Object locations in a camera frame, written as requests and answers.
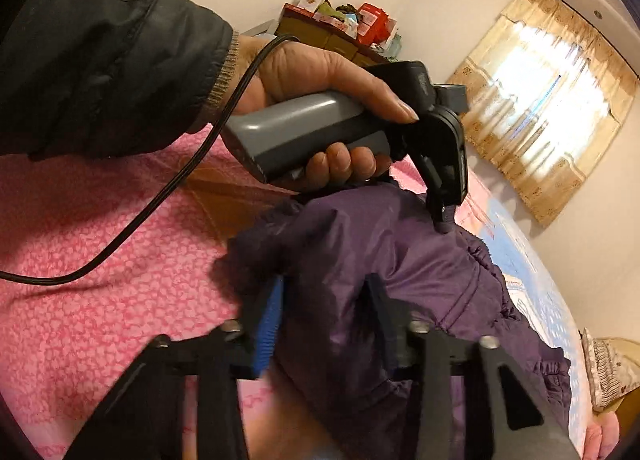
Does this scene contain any wooden desk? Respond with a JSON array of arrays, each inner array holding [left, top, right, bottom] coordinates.
[[277, 3, 392, 67]]

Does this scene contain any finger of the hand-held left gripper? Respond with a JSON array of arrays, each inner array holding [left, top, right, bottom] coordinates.
[[416, 108, 471, 234]]

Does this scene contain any patterned pillow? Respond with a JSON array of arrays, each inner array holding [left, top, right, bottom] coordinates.
[[580, 327, 640, 413]]

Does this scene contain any pile of clothes on desk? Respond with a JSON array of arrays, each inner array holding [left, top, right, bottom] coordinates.
[[315, 0, 361, 25]]

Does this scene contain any beige window curtain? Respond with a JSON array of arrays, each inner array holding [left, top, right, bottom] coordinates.
[[445, 0, 639, 227]]

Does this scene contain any person's left forearm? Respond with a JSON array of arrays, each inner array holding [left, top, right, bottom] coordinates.
[[0, 0, 242, 162]]

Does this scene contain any blue dotted bedsheet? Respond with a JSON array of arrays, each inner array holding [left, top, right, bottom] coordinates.
[[477, 189, 597, 456]]

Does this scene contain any dark curtain rod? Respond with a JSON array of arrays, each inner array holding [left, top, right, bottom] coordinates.
[[519, 0, 640, 78]]

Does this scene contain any white cardboard box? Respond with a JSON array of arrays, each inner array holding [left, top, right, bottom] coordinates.
[[241, 20, 277, 38]]

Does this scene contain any pink patterned blanket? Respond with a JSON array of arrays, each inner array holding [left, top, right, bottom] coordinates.
[[0, 125, 496, 460]]

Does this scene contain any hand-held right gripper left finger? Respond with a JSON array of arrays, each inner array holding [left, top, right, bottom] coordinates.
[[65, 274, 287, 460]]

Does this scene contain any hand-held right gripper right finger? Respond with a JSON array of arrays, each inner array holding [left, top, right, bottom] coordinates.
[[362, 273, 566, 460]]

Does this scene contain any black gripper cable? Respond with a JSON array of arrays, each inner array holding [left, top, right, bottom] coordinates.
[[0, 34, 301, 287]]

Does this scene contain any person's left hand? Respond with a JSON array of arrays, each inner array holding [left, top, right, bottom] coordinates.
[[239, 37, 421, 192]]

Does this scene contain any purple quilted jacket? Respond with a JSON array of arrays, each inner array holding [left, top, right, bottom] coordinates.
[[212, 180, 573, 460]]

